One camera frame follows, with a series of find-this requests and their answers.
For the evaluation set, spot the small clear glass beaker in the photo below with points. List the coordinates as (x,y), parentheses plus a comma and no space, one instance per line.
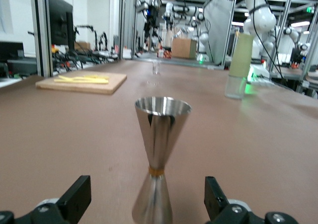
(156,68)

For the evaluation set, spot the green sleeved glass bottle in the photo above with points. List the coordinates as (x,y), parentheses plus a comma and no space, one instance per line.
(239,60)

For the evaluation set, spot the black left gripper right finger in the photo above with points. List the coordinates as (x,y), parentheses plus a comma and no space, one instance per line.
(216,204)

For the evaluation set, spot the cardboard box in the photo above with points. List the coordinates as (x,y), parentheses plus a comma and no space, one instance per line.
(183,49)

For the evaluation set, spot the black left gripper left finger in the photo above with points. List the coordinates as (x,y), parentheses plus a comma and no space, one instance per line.
(69,204)

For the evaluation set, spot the brown table mat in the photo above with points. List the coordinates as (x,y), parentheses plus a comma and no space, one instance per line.
(74,134)

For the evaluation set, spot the steel double-cone jigger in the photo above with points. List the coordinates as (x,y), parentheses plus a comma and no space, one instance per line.
(161,134)

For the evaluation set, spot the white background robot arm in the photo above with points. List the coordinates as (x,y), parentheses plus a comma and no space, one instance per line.
(203,35)

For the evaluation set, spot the wooden cutting board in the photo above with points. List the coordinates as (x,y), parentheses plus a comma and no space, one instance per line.
(82,87)

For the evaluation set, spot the yellow plastic knife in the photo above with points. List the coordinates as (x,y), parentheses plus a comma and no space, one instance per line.
(82,81)

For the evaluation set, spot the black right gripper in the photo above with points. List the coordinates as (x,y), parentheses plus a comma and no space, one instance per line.
(151,15)

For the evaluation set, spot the grey screen panel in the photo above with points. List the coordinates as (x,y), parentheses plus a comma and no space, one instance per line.
(218,22)

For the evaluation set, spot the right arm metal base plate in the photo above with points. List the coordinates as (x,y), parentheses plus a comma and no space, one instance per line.
(259,72)

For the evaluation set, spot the black computer monitor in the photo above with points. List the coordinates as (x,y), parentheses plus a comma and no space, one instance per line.
(59,22)

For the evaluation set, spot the aluminium frame post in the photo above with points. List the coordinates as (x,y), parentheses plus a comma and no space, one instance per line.
(42,35)

